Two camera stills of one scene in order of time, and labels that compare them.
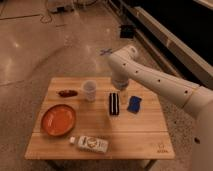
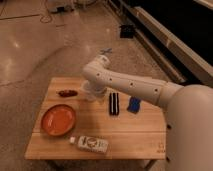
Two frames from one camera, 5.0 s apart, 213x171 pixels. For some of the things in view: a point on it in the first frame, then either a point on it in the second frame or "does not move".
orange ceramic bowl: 58,120 does not move
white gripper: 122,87 → 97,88
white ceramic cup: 90,89 does not move
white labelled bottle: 90,144 does not move
